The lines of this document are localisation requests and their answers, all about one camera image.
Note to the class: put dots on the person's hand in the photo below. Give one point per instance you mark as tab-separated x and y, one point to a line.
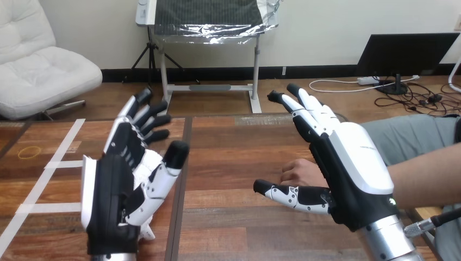
302	173

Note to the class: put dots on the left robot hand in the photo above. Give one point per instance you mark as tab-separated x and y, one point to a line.
108	191

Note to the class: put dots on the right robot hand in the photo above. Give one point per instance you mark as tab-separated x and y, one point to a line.
354	180

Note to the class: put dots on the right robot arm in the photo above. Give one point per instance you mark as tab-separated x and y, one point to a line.
385	241

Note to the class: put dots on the person's forearm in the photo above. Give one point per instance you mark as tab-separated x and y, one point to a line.
425	176

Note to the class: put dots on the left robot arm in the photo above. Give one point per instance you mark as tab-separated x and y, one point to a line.
115	257

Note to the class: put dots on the person's body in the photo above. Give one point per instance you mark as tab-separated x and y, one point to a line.
403	140

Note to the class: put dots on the white power strip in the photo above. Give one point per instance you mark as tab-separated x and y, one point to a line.
368	80

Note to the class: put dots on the white desk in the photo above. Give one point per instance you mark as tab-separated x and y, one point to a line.
210	87

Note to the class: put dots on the dark screen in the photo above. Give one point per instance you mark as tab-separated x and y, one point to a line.
403	54

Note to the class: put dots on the white cushioned chair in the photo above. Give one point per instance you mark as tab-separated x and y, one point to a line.
32	75

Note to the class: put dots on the white curved tube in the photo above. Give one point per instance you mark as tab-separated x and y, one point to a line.
454	77

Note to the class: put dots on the black tripod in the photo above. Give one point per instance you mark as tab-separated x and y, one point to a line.
152	54

